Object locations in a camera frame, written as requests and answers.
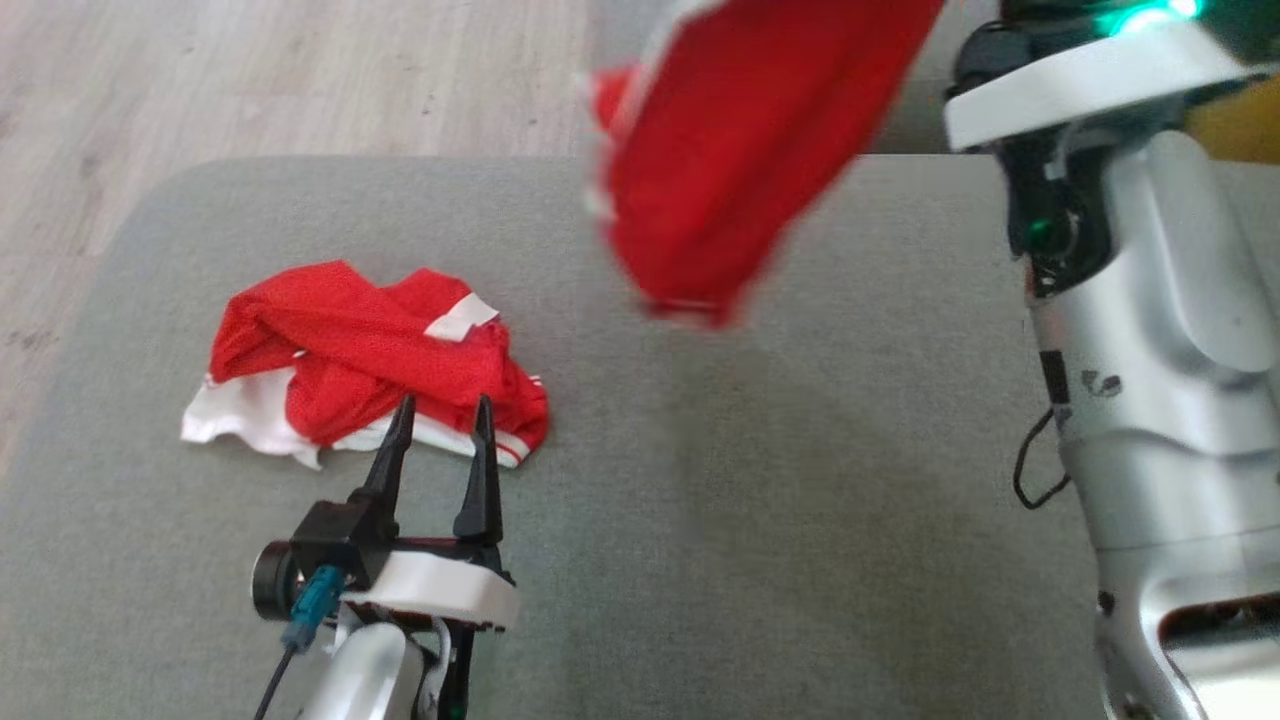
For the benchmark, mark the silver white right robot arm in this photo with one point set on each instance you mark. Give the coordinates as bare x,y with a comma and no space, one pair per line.
1170,400

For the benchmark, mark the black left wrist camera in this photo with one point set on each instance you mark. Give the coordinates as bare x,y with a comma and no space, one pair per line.
320,540

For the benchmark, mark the grey fabric sofa seat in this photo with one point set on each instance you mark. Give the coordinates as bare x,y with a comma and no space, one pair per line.
700,500

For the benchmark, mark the mustard yellow panel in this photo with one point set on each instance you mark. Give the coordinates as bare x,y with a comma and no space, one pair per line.
1240,125

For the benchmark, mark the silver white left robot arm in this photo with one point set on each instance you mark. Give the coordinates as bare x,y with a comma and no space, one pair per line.
365,670

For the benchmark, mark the red white numbered jersey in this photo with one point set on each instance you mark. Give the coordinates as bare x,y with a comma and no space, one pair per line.
370,350

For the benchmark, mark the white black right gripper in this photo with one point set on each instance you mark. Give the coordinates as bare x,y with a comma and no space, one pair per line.
1080,85

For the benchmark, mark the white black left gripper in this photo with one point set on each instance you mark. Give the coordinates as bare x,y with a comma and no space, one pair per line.
440,590

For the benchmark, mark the red garment with white band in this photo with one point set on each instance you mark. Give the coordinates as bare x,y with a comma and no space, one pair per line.
740,150

